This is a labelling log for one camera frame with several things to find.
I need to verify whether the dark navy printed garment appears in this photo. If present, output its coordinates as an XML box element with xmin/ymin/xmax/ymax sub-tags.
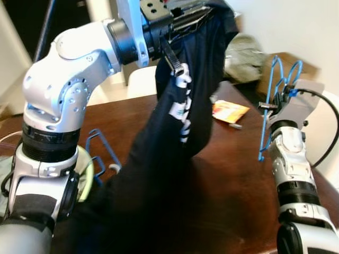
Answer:
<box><xmin>50</xmin><ymin>0</ymin><xmax>240</xmax><ymax>254</ymax></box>

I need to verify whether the thin blue plastic hanger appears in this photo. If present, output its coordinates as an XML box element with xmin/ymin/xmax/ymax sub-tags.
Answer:
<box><xmin>85</xmin><ymin>129</ymin><xmax>121</xmax><ymax>186</ymax></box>

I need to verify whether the orange yellow packet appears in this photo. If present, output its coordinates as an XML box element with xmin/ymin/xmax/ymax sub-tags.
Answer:
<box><xmin>212</xmin><ymin>99</ymin><xmax>250</xmax><ymax>124</ymax></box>

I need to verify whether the brown cardboard box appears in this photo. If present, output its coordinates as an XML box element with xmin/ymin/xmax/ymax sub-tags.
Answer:
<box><xmin>256</xmin><ymin>52</ymin><xmax>319</xmax><ymax>97</ymax></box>

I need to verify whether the olive grey bag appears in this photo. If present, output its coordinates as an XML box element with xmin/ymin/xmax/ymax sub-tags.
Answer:
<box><xmin>224</xmin><ymin>33</ymin><xmax>266</xmax><ymax>84</ymax></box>

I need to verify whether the grey fabric hamper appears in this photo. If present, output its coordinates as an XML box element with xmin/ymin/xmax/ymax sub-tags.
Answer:
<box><xmin>74</xmin><ymin>146</ymin><xmax>96</xmax><ymax>203</ymax></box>

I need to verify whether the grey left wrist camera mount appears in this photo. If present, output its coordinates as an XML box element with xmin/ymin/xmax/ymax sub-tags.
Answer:
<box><xmin>115</xmin><ymin>0</ymin><xmax>173</xmax><ymax>68</ymax></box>

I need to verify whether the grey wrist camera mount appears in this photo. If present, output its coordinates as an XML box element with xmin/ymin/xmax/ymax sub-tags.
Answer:
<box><xmin>273</xmin><ymin>79</ymin><xmax>325</xmax><ymax>130</ymax></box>
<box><xmin>115</xmin><ymin>0</ymin><xmax>173</xmax><ymax>68</ymax></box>

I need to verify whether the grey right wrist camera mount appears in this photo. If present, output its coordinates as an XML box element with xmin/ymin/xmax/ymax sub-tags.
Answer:
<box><xmin>273</xmin><ymin>79</ymin><xmax>325</xmax><ymax>130</ymax></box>

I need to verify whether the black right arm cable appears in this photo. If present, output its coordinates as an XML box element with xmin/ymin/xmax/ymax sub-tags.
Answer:
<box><xmin>289</xmin><ymin>87</ymin><xmax>339</xmax><ymax>169</ymax></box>

